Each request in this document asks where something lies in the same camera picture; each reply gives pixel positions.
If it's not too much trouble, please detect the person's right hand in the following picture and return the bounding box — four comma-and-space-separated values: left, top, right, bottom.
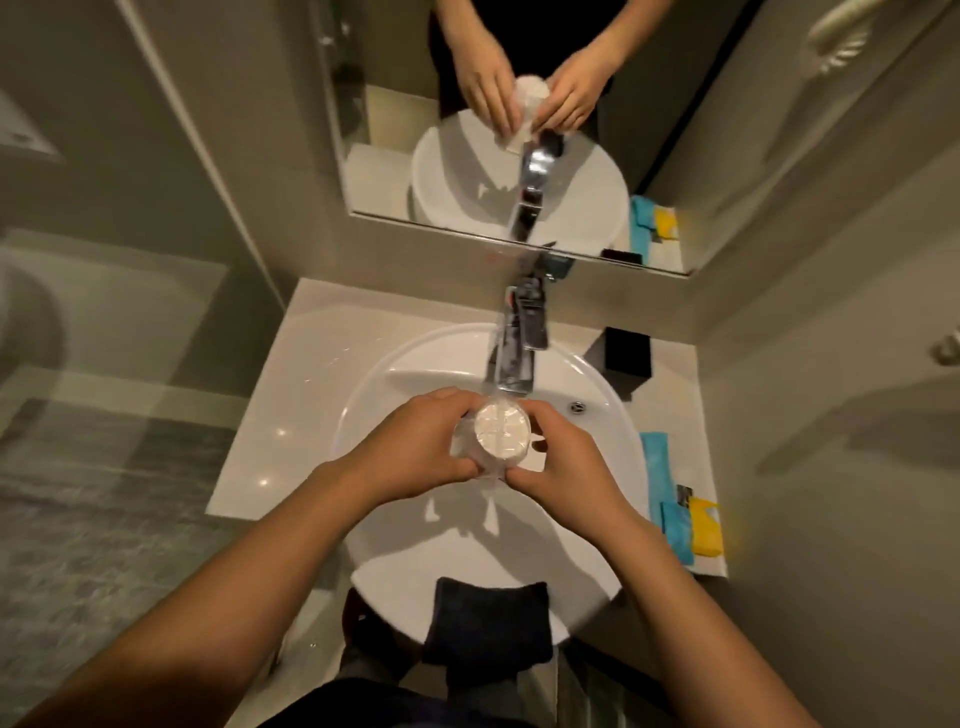
504, 399, 648, 543

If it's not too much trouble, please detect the person's left hand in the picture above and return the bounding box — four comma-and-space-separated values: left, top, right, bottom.
339, 386, 489, 513

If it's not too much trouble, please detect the clear drinking glass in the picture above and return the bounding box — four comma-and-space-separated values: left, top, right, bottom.
449, 397, 538, 483

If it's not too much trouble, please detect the person's right forearm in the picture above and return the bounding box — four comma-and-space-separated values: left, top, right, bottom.
596, 513, 820, 728

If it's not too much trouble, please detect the person's left forearm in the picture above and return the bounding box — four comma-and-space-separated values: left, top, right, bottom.
13, 456, 376, 728

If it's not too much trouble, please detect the white round sink basin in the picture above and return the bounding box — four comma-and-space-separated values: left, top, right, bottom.
333, 322, 640, 648

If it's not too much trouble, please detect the long blue packet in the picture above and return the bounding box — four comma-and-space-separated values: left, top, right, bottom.
639, 430, 678, 528

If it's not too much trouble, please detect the chrome faucet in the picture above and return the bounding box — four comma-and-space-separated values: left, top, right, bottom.
486, 271, 555, 396

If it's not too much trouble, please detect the black folded cloth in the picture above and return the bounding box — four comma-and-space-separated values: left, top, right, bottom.
422, 576, 555, 690

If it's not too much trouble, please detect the black square box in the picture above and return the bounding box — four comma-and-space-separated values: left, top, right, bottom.
602, 327, 653, 400

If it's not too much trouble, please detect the short blue packet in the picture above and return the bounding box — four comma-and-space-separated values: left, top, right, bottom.
659, 501, 696, 566

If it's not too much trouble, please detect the yellow packet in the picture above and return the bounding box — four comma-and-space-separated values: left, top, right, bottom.
689, 498, 726, 559

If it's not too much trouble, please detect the person's dark clothing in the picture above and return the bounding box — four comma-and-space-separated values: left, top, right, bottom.
256, 586, 543, 728

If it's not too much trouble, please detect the glass shower partition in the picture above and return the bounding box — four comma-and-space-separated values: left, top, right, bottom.
0, 0, 290, 451

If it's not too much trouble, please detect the wall mirror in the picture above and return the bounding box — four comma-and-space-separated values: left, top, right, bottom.
309, 0, 762, 279

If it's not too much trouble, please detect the white wall hair dryer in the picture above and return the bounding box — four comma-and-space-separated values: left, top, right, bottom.
799, 0, 897, 78

